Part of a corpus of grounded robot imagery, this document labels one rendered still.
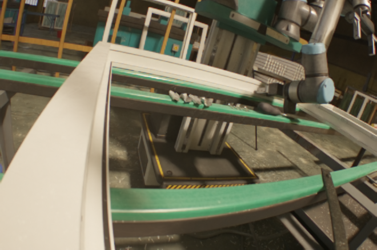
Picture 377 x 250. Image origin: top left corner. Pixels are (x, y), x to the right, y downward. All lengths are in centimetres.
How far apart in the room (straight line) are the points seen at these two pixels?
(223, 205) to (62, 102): 19
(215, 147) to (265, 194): 122
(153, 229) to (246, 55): 122
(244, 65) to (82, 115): 122
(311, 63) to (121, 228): 72
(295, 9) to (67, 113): 126
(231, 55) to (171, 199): 118
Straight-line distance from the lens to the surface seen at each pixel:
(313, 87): 77
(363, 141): 103
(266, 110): 69
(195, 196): 23
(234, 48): 134
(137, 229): 22
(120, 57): 76
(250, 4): 129
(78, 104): 20
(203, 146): 150
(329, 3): 97
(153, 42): 441
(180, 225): 23
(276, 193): 30
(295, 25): 131
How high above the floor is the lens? 101
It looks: 18 degrees down
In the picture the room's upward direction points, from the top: 17 degrees clockwise
